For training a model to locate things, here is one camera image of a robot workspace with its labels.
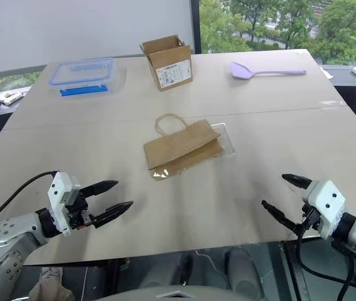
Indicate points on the clear container with blue lid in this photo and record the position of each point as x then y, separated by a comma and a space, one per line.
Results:
80, 70

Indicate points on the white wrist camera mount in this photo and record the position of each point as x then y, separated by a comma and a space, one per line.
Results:
58, 194
325, 194

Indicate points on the clear plastic phone case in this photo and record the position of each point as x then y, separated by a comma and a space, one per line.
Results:
229, 147

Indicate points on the open brown cardboard box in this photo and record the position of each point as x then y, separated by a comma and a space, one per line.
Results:
168, 59

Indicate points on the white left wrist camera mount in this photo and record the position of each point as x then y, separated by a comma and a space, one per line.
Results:
58, 194

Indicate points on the white roller blind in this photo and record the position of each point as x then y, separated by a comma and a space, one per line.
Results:
86, 28

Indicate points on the purple plastic spatula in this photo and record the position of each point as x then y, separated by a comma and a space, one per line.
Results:
240, 71

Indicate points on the white sneaker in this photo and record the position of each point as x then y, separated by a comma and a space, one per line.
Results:
50, 274

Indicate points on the white power strip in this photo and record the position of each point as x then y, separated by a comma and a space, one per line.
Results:
11, 98

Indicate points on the clear plastic film piece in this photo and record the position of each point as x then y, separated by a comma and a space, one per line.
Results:
162, 173

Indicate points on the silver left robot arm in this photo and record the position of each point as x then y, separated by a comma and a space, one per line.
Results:
8, 232

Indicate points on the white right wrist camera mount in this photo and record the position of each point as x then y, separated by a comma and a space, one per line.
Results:
325, 194

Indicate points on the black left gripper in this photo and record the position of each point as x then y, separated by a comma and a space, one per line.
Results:
78, 213

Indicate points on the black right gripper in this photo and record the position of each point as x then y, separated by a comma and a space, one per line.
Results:
310, 221

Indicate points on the dark window frame post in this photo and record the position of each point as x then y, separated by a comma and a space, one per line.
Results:
196, 25

